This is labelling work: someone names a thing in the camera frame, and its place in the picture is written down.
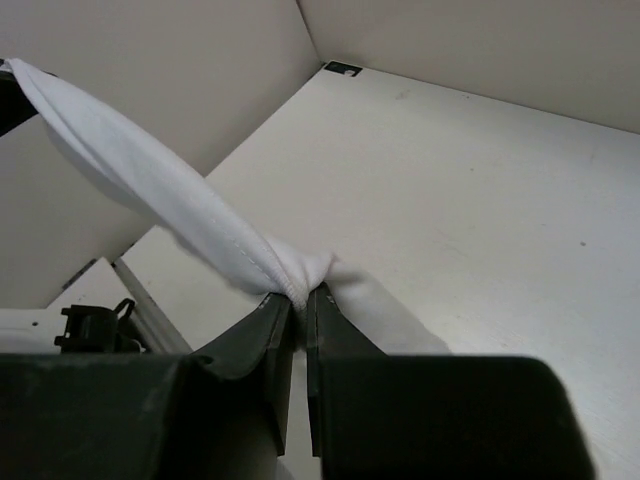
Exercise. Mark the white skirt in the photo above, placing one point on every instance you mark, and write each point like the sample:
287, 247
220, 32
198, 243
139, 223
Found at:
133, 168

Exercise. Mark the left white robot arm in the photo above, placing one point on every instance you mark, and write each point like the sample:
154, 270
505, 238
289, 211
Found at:
95, 330

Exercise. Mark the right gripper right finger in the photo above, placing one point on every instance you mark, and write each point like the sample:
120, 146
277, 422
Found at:
351, 405

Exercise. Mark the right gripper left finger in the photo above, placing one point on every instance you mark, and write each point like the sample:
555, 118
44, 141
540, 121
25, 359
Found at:
242, 427

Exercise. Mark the left corner label sticker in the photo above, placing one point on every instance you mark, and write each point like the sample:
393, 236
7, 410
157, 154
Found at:
342, 68

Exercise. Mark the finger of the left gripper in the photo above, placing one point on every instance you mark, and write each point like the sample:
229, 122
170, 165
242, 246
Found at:
16, 109

